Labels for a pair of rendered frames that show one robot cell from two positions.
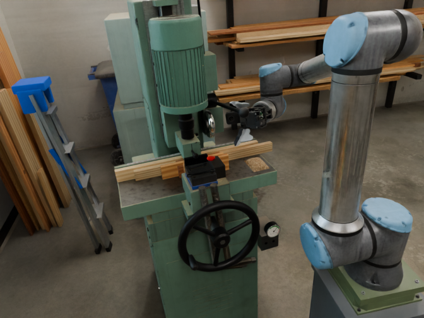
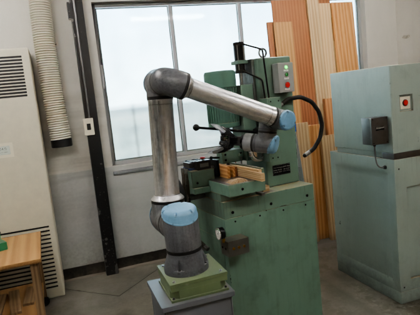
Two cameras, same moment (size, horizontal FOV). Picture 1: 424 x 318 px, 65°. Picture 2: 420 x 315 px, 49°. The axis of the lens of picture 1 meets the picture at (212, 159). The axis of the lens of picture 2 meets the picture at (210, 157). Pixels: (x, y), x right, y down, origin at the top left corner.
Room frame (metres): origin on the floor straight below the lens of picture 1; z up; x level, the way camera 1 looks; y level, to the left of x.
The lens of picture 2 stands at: (0.67, -2.40, 1.34)
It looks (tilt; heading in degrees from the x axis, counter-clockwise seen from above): 8 degrees down; 81
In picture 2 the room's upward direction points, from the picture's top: 6 degrees counter-clockwise
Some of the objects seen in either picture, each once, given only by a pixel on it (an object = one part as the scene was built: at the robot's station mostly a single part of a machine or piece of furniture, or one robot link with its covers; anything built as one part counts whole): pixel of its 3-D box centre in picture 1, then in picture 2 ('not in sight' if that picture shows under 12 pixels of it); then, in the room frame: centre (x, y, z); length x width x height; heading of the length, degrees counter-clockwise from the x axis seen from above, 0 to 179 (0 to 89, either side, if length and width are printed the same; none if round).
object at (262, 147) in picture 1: (206, 159); (234, 171); (1.19, 0.02, 0.92); 0.59 x 0.02 x 0.04; 106
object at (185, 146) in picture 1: (188, 145); (230, 157); (1.19, 0.09, 0.99); 0.14 x 0.07 x 0.09; 16
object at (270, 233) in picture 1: (271, 230); (221, 234); (1.04, -0.22, 0.65); 0.06 x 0.04 x 0.08; 106
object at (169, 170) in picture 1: (193, 165); (222, 169); (1.14, 0.08, 0.93); 0.26 x 0.01 x 0.06; 106
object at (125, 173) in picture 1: (190, 159); (232, 169); (1.19, 0.09, 0.93); 0.60 x 0.02 x 0.05; 106
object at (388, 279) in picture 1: (375, 259); (185, 257); (0.83, -0.54, 0.68); 0.19 x 0.19 x 0.10
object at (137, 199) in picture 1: (200, 187); (212, 182); (1.07, 0.05, 0.87); 0.61 x 0.30 x 0.06; 106
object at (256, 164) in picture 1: (256, 162); (237, 179); (1.16, -0.18, 0.91); 0.10 x 0.07 x 0.02; 16
